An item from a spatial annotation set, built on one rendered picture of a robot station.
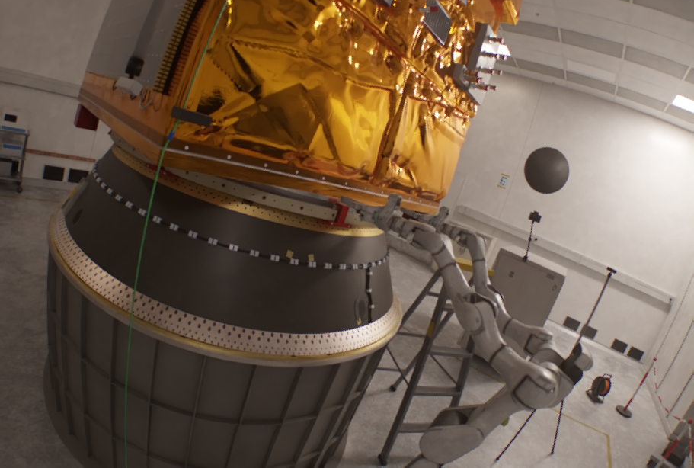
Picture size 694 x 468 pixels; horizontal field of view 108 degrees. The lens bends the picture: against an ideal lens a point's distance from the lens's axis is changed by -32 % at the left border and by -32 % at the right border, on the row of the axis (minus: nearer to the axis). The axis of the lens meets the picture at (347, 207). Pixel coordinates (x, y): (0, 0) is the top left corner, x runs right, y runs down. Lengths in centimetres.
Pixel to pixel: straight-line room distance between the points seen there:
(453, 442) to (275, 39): 142
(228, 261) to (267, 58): 73
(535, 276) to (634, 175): 482
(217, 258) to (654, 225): 847
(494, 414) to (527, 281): 350
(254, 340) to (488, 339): 81
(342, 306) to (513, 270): 339
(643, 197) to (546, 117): 292
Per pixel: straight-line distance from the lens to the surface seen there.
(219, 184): 138
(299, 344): 145
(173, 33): 110
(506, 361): 108
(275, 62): 114
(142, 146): 119
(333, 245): 155
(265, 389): 154
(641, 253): 882
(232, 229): 140
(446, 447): 138
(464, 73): 220
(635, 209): 881
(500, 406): 131
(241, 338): 137
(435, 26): 196
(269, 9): 115
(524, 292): 473
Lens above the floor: 195
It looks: 8 degrees down
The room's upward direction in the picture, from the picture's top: 20 degrees clockwise
